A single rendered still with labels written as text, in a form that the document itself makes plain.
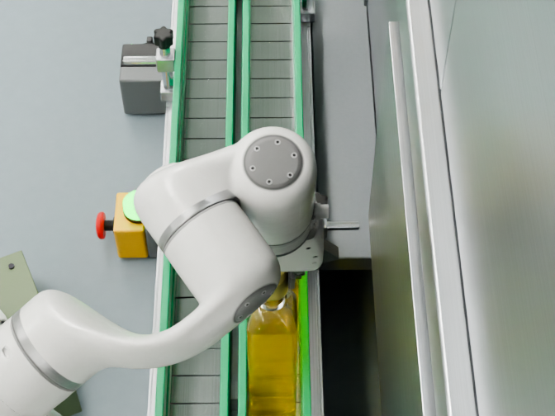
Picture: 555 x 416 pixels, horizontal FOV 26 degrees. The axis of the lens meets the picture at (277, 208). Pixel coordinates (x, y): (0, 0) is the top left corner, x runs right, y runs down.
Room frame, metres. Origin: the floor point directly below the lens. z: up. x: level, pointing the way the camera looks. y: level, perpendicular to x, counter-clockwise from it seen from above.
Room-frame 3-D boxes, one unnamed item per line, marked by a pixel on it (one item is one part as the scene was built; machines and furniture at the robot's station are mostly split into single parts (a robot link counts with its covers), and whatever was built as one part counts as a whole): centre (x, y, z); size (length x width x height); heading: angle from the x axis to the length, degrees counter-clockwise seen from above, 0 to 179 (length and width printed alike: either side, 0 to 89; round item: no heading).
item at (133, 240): (1.01, 0.20, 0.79); 0.07 x 0.07 x 0.07; 0
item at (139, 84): (1.29, 0.20, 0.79); 0.08 x 0.08 x 0.08; 0
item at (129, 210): (1.01, 0.20, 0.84); 0.05 x 0.05 x 0.03
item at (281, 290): (0.69, 0.01, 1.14); 0.04 x 0.04 x 0.04
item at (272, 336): (0.69, 0.01, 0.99); 0.06 x 0.06 x 0.21; 1
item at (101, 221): (1.00, 0.24, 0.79); 0.04 x 0.03 x 0.04; 0
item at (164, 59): (1.18, 0.18, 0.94); 0.07 x 0.04 x 0.13; 90
